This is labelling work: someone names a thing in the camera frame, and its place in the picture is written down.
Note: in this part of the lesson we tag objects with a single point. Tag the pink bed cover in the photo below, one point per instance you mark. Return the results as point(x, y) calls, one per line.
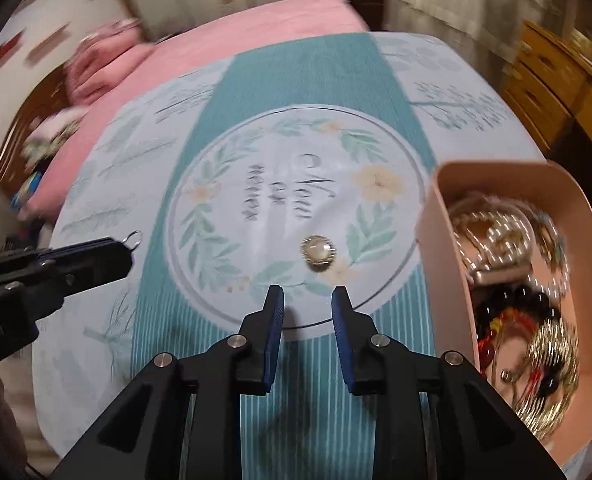
point(243, 31)

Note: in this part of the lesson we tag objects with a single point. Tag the wooden headboard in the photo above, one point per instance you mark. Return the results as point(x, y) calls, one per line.
point(48, 98)

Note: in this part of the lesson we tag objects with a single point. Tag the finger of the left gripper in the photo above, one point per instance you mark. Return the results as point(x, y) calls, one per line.
point(34, 283)

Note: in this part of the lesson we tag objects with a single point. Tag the folded pink blanket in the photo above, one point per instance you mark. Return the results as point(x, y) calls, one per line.
point(103, 59)

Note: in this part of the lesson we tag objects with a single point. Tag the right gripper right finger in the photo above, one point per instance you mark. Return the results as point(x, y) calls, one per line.
point(436, 415)

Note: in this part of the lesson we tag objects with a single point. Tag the round pearl brooch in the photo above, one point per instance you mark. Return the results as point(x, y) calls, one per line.
point(318, 251)

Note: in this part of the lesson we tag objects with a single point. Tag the cream lace covered furniture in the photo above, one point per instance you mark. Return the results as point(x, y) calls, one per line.
point(485, 33)

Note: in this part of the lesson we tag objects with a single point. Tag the beige wall shelf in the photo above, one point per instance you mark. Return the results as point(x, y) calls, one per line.
point(47, 45)

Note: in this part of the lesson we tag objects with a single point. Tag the patterned teal tablecloth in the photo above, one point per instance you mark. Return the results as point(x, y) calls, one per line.
point(226, 170)

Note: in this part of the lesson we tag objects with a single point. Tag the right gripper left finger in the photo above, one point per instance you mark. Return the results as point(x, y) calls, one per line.
point(180, 417)

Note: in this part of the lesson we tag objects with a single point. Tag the wooden desk with drawers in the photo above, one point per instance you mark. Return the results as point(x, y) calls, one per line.
point(549, 88)

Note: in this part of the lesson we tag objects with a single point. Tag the gold leaf hair comb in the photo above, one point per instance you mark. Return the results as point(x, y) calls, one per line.
point(545, 381)

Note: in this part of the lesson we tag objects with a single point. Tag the white floral pillow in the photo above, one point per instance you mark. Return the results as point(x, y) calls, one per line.
point(53, 132)

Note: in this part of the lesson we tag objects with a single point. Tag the pink plastic tray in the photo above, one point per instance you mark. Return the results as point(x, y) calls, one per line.
point(549, 188)

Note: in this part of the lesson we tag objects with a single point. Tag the silver ring pink stone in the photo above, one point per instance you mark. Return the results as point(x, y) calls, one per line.
point(133, 240)

